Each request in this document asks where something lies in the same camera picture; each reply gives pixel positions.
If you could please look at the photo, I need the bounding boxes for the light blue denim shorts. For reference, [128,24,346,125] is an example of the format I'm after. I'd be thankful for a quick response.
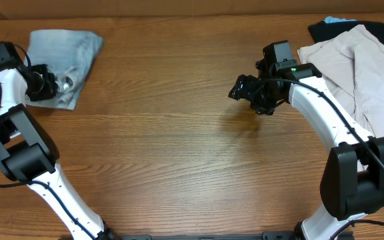
[26,29,103,110]

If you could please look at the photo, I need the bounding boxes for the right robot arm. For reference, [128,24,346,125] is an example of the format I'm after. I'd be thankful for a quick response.
[228,41,384,240]

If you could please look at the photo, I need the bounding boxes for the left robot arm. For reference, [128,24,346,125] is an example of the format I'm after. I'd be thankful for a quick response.
[0,41,118,240]

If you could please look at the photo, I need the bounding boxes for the black folded garment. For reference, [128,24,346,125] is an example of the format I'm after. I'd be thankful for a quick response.
[308,21,384,45]

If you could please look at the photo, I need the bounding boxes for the beige folded garment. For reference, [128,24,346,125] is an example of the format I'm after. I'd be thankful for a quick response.
[297,25,384,137]

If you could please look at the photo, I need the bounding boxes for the small blue cloth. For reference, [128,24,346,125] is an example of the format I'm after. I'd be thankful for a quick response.
[323,16,356,24]

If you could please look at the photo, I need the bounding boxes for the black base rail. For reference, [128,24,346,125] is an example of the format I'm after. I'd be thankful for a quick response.
[97,231,300,240]

